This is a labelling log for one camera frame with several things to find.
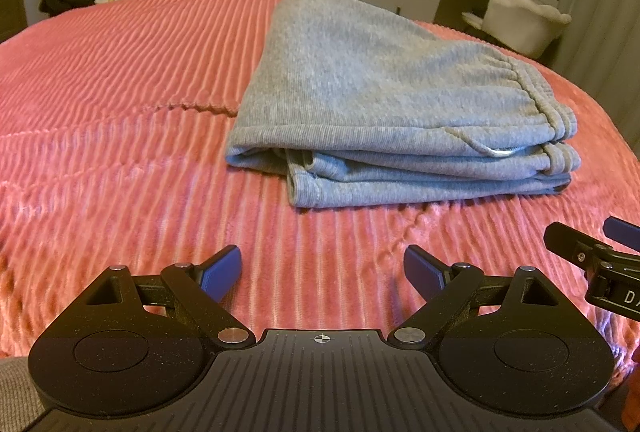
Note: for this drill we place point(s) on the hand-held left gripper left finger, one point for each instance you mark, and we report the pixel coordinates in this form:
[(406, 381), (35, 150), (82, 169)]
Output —
[(222, 274)]

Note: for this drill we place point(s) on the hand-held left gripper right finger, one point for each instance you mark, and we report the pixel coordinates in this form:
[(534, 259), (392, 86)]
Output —
[(422, 272)]

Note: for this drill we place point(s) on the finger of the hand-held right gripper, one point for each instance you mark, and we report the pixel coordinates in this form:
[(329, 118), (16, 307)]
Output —
[(622, 231), (575, 244)]

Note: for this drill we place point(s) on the grey pants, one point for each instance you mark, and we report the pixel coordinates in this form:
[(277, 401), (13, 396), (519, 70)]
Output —
[(375, 87)]

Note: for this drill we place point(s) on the red ribbed blanket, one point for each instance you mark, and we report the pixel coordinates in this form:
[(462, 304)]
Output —
[(125, 137)]

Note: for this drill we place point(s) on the white shell chair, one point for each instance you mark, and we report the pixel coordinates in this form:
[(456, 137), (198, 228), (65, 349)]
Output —
[(525, 25)]

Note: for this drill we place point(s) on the grey cloth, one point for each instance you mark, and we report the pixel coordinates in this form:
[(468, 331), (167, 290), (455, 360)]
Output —
[(12, 387)]

